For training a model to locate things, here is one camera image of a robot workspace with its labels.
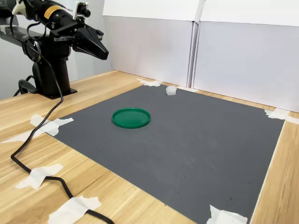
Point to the small white plastic terminal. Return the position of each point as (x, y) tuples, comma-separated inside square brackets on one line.
[(171, 90)]

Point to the round green lid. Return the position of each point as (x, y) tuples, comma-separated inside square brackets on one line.
[(130, 119)]

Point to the pale grey partition panel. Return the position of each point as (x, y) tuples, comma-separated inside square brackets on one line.
[(149, 49), (247, 65)]

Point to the white upper board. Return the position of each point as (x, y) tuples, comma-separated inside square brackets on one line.
[(252, 10), (151, 8)]

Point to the white masking tape piece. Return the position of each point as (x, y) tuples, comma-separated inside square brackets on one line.
[(279, 114), (52, 124), (38, 175), (149, 82), (222, 217), (72, 208)]

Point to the long white tape strip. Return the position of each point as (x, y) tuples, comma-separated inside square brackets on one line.
[(14, 139)]

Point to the dark grey table mat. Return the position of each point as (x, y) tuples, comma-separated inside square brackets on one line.
[(175, 151)]

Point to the small white camera box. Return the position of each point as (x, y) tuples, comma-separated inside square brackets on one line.
[(80, 9)]

